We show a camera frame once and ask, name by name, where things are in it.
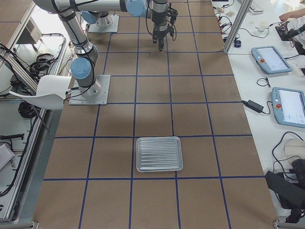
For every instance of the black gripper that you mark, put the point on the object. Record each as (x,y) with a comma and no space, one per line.
(158,29)

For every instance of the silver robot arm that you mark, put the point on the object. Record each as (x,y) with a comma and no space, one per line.
(100,18)
(161,12)

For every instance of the ribbed metal tray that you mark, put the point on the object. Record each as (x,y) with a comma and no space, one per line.
(159,154)

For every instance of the white paper cup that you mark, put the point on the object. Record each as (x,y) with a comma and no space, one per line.
(262,26)

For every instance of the far blue teach pendant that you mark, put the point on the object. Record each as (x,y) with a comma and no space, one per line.
(270,60)

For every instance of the blue teach pendant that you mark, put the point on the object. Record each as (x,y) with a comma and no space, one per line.
(270,60)
(288,106)

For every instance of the black power adapter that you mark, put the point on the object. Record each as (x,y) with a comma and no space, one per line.
(253,106)

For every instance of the near blue teach pendant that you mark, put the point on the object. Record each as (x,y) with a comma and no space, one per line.
(288,106)

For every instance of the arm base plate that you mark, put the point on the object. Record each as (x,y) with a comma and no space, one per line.
(111,29)
(97,94)

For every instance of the aluminium frame post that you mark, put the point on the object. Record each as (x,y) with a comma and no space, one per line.
(245,5)

